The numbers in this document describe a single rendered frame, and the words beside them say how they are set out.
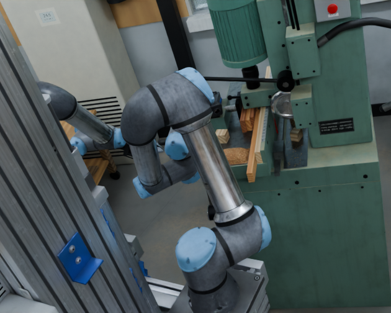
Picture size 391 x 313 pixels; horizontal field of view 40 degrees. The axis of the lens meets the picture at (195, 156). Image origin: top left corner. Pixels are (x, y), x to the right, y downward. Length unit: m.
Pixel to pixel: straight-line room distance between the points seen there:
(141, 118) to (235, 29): 0.62
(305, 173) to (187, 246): 0.69
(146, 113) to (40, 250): 0.42
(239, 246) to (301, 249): 0.84
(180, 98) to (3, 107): 0.47
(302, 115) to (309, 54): 0.22
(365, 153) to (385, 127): 1.50
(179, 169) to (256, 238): 0.39
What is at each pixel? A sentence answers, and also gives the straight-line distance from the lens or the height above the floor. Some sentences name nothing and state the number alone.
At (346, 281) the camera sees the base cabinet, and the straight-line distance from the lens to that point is 2.41.
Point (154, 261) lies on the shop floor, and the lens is 2.97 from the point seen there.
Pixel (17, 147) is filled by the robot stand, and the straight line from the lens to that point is 1.12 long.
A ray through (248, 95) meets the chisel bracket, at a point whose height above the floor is 1.02.
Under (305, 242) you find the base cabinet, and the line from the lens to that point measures 2.23.
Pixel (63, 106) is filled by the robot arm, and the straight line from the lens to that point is 1.77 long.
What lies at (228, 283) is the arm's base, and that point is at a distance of 1.54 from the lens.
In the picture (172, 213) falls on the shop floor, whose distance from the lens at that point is 3.21.
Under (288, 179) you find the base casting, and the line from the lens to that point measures 2.01.
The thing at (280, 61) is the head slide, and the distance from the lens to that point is 1.91.
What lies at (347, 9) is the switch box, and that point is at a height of 1.35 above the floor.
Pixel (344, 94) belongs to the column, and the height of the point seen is 1.02.
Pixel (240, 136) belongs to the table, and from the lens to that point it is 2.03.
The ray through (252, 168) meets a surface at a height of 0.94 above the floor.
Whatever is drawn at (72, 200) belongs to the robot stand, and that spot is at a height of 1.35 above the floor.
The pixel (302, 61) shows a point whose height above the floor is 1.21.
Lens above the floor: 2.03
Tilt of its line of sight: 35 degrees down
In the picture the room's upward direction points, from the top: 19 degrees counter-clockwise
